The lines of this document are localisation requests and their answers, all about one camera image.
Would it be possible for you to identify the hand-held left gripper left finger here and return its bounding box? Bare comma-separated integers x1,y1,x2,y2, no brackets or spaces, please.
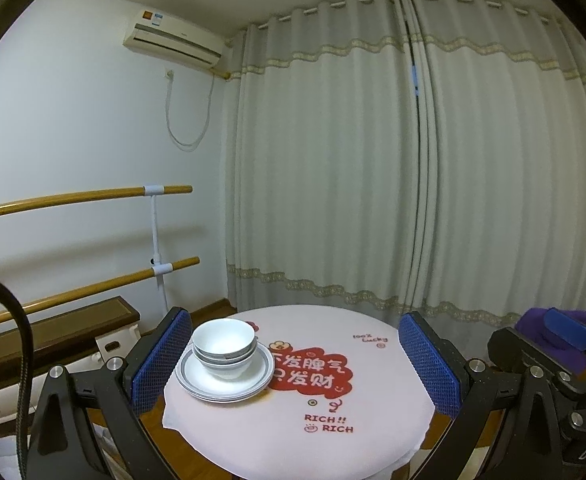
25,306,194,480

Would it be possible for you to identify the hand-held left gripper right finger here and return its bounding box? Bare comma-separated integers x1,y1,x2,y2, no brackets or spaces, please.
398,311,564,480

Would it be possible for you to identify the white bowl grey band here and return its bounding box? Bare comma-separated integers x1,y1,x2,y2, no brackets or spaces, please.
195,342,258,365
192,318,257,357
197,347,260,382

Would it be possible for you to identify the person's right hand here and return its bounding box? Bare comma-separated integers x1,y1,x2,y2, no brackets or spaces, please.
515,306,586,376

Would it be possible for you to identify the white plastic box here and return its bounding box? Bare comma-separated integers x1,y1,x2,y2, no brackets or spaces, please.
95,322,141,363

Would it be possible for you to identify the white barre stand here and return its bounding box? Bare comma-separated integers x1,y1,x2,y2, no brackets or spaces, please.
144,185,174,311

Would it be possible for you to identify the round white red table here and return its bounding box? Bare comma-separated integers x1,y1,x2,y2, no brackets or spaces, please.
162,306,436,480

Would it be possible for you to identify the white grey curtain panel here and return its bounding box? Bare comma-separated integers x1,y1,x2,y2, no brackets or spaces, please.
405,0,586,341
223,0,424,328

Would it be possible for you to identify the white air conditioner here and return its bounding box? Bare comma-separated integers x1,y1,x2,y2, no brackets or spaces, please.
123,7,225,68

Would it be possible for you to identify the wooden barre rail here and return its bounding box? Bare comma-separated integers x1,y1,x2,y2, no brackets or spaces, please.
0,256,201,331
0,185,194,223

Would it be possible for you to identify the brown wooden frame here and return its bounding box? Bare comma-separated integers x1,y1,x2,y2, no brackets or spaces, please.
0,296,141,426

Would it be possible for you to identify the black cable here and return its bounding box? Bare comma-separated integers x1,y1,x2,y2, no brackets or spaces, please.
0,262,36,480

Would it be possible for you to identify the white power cord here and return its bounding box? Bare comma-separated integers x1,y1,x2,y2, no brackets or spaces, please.
165,67,217,150

